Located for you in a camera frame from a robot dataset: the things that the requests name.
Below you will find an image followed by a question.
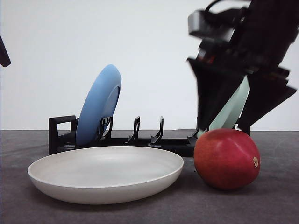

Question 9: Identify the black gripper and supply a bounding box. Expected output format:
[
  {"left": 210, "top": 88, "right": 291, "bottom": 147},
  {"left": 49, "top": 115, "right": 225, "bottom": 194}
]
[{"left": 187, "top": 0, "right": 298, "bottom": 136}]

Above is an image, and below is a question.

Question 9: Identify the red pomegranate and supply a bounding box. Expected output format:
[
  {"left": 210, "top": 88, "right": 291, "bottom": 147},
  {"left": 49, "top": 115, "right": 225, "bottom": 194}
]
[{"left": 194, "top": 128, "right": 261, "bottom": 189}]

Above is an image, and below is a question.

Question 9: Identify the white plate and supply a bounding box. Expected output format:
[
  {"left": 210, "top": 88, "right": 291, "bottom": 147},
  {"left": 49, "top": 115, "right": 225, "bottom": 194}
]
[{"left": 28, "top": 146, "right": 184, "bottom": 205}]

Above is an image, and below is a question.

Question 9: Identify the green plate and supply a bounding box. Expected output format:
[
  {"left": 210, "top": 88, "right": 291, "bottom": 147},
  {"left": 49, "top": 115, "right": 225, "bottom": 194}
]
[{"left": 197, "top": 75, "right": 250, "bottom": 137}]

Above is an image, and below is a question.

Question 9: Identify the blue plate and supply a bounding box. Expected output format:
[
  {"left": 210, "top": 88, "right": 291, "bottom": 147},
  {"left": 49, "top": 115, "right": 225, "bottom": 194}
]
[{"left": 76, "top": 65, "right": 121, "bottom": 146}]

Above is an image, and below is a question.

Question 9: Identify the black dish rack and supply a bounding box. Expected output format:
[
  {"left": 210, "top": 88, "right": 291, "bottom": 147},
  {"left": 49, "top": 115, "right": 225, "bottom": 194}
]
[{"left": 49, "top": 115, "right": 194, "bottom": 158}]

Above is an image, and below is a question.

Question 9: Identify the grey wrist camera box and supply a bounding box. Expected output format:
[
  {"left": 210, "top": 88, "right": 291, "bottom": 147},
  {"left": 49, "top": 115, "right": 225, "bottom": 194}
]
[{"left": 188, "top": 8, "right": 244, "bottom": 39}]

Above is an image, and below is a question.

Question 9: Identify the black camera cable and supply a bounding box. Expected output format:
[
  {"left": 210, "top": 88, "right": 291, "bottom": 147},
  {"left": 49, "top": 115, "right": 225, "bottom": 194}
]
[{"left": 205, "top": 0, "right": 220, "bottom": 12}]

